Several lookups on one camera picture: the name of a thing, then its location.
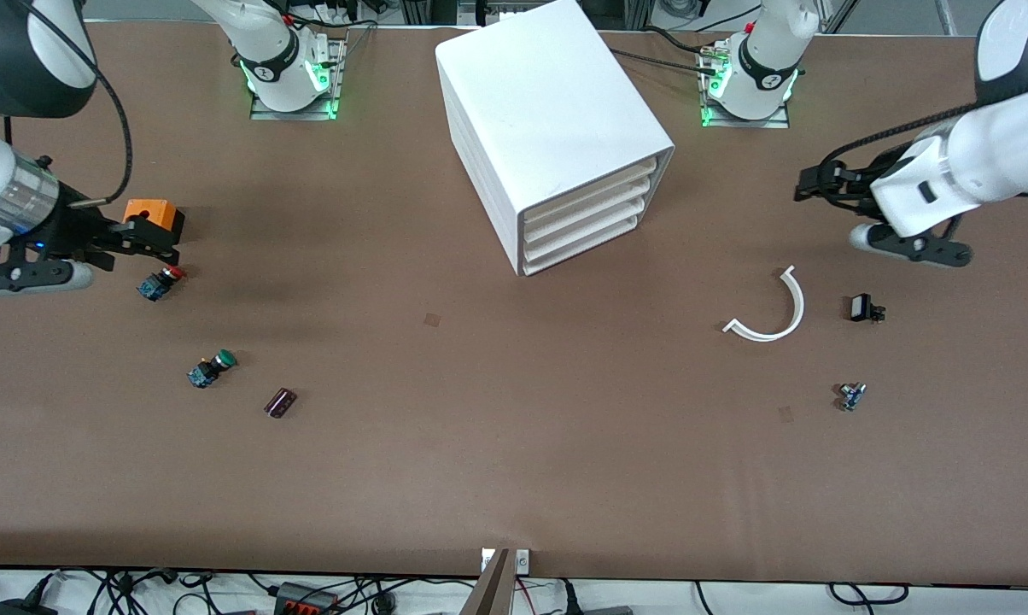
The orange button enclosure box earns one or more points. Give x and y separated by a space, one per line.
151 209

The wooden post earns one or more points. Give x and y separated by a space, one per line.
490 594

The black power plug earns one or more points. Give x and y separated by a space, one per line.
19 608

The green push button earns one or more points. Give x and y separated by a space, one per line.
211 369

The red push button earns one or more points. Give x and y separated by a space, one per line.
157 284

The small white bracket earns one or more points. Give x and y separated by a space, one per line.
522 560
487 559

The white drawer cabinet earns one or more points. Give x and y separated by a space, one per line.
540 102

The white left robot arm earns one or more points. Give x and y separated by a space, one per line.
992 145

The maroon cylindrical capacitor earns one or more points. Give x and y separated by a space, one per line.
280 403

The black orange power strip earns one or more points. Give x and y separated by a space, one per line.
305 600

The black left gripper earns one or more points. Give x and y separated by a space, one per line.
854 183

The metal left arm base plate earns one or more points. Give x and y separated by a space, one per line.
744 123

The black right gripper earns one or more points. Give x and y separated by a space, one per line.
72 227

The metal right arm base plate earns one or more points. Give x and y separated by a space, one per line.
296 114

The small blue electronic component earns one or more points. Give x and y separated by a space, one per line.
851 397

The white plastic drawer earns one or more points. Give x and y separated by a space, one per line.
591 228
591 193
591 211
582 247

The white curved plastic piece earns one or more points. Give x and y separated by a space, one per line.
787 323

